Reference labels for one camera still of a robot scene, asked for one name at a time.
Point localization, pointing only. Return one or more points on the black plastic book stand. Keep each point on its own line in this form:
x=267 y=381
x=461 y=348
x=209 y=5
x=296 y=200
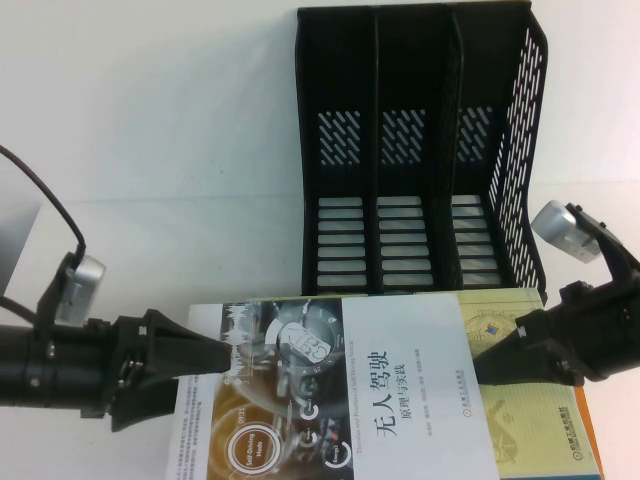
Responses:
x=410 y=75

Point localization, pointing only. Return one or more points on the orange-edged book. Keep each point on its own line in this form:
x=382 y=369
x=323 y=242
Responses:
x=583 y=400

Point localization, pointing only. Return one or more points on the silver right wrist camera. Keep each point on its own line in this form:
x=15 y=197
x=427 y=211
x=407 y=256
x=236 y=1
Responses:
x=555 y=225

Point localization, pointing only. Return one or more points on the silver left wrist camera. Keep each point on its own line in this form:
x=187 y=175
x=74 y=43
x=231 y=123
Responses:
x=85 y=280

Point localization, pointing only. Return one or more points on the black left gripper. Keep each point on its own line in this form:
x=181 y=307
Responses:
x=95 y=365

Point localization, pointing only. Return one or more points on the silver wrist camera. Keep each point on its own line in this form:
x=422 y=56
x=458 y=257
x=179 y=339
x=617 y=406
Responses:
x=555 y=225
x=85 y=280

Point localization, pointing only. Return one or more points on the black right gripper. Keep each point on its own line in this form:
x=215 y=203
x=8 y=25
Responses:
x=600 y=335

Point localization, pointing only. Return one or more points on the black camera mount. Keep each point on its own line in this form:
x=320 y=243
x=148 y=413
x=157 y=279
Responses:
x=47 y=300
x=620 y=255

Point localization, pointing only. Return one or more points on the white self-driving book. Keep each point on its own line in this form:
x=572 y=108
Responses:
x=400 y=400

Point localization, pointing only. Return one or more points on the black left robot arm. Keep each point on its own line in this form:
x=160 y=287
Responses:
x=25 y=365

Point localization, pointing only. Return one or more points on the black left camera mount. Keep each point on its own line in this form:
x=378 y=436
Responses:
x=47 y=300

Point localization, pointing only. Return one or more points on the yellow-green mechanisms book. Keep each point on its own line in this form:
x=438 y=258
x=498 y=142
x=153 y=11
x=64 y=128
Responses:
x=525 y=435

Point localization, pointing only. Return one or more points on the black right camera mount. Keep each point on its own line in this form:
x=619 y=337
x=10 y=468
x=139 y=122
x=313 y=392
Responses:
x=620 y=255

